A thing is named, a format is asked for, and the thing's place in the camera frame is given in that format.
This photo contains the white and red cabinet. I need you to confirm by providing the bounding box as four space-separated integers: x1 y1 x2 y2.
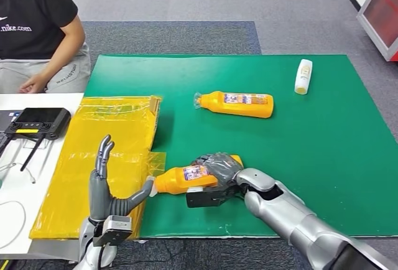
357 0 398 62

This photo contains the white bottle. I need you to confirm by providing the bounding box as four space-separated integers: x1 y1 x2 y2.
294 58 314 95

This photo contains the person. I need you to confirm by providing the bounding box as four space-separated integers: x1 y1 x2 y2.
0 0 91 95

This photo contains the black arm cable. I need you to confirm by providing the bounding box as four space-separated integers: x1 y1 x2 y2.
96 244 106 270

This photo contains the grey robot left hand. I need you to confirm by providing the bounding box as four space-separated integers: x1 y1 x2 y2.
88 134 155 223

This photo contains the grey laptop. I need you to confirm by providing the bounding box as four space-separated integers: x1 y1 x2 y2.
0 109 20 134

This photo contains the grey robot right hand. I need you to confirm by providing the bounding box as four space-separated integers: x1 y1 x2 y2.
191 152 244 190

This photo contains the orange bottle with label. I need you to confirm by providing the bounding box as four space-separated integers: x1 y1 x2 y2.
193 91 274 119
148 154 244 196

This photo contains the black remote controller with antennas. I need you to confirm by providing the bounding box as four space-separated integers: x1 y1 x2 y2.
0 108 72 172

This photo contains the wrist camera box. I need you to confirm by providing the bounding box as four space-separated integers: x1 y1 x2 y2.
93 215 133 248
186 184 246 209

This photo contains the yellow plastic bag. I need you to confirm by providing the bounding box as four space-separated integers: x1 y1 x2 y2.
29 95 167 241

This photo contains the person's hand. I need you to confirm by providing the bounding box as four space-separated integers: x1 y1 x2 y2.
19 74 47 95

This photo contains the green mat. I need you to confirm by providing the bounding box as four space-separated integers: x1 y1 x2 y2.
84 54 398 240

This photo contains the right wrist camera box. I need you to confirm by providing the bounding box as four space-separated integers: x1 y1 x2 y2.
186 184 246 209

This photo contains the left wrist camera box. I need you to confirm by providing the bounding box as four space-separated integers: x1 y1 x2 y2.
93 215 133 248

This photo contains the thin grey wire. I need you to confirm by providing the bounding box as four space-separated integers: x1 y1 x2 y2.
0 162 36 185

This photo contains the white cable loop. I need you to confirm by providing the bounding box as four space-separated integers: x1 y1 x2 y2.
0 200 26 249

